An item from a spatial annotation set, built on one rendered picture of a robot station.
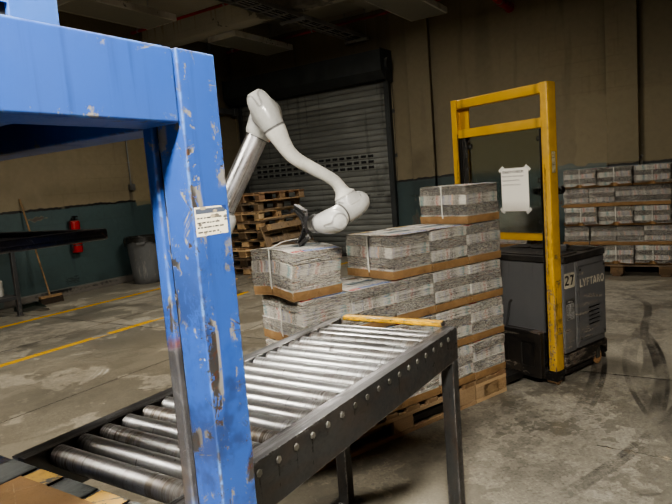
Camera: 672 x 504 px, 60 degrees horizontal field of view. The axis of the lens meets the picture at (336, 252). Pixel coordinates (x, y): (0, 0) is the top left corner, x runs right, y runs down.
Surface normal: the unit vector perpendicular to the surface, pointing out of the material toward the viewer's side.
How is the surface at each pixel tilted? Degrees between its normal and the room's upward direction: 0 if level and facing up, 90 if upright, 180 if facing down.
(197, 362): 90
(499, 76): 90
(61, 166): 90
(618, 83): 90
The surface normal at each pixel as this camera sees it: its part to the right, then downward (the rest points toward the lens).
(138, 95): 0.84, 0.00
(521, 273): -0.80, 0.13
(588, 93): -0.54, 0.14
